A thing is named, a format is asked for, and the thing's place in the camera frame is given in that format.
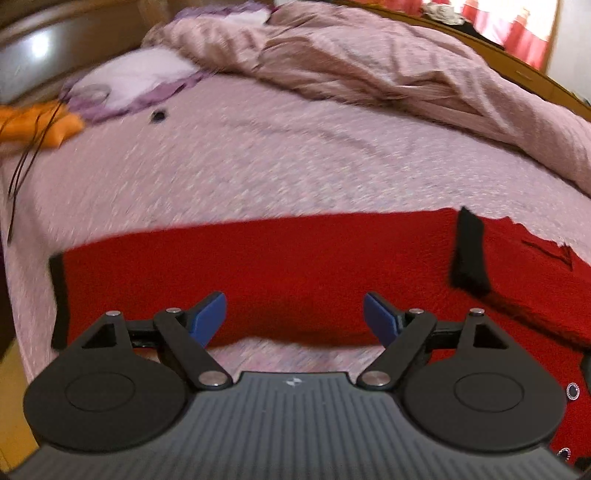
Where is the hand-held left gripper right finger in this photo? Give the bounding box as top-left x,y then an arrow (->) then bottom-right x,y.
356,291 -> 518,388

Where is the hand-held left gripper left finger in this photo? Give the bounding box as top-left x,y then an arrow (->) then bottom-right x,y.
69,292 -> 233,388

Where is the red knit sweater black trim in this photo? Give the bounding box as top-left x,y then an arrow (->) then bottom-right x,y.
48,206 -> 591,472

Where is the pink bed sheet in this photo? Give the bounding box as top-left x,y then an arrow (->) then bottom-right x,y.
0,69 -> 591,384

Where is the purple frilled pillow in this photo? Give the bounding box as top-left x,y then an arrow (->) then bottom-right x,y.
173,0 -> 274,27
60,46 -> 204,123

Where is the orange cloth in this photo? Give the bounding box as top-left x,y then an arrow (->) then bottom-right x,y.
0,102 -> 86,155

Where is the pink crumpled quilt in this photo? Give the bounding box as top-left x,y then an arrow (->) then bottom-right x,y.
143,2 -> 591,192

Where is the white lace cloth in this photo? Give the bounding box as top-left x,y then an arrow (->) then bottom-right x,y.
422,2 -> 466,27

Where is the dark wooden headboard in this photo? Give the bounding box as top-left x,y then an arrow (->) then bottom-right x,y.
0,0 -> 182,106

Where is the red and cream curtain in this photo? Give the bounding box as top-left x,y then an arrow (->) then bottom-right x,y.
418,0 -> 553,71

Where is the thin black cable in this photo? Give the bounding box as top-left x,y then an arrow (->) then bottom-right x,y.
6,88 -> 70,243

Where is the wooden bed side frame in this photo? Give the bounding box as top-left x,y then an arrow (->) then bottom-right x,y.
332,0 -> 591,112

